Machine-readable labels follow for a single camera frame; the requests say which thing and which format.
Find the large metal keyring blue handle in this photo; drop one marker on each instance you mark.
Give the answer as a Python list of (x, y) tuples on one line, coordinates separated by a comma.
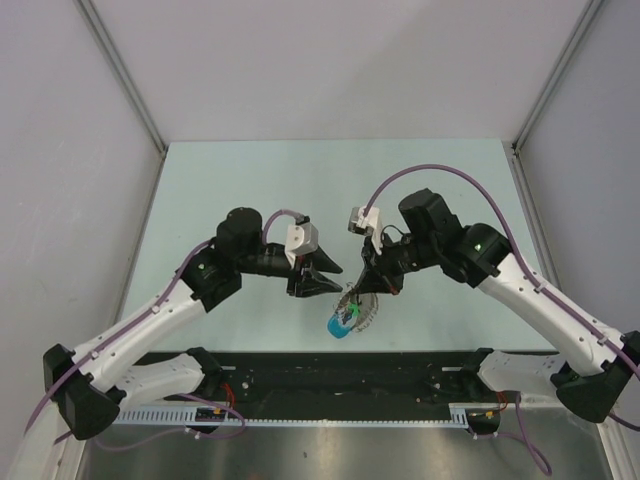
[(369, 305)]

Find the left aluminium frame post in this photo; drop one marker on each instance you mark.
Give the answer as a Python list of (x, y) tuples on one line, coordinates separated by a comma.
[(117, 65)]

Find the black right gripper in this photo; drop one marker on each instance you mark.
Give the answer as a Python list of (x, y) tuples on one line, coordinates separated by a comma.
[(377, 275)]

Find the green key tag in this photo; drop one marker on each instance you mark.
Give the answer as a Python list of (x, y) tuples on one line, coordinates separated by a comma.
[(354, 309)]

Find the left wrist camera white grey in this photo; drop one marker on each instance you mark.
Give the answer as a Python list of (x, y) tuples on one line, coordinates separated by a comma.
[(302, 238)]

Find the aluminium frame post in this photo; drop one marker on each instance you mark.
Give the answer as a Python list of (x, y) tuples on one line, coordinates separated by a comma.
[(578, 35), (117, 65)]

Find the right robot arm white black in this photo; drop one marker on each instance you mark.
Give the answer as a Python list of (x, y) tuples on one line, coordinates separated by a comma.
[(593, 363)]

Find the right aluminium frame post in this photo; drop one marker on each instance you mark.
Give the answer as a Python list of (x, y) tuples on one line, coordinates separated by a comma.
[(578, 35)]

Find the small split rings bunch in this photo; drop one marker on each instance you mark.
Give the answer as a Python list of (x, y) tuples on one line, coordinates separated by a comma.
[(350, 290)]

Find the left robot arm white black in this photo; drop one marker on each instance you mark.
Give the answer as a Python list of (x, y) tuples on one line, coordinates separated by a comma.
[(92, 383)]

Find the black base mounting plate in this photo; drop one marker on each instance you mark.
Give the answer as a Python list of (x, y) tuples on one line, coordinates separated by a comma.
[(352, 387)]

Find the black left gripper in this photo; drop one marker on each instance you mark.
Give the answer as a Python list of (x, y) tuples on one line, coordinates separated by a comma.
[(312, 285)]

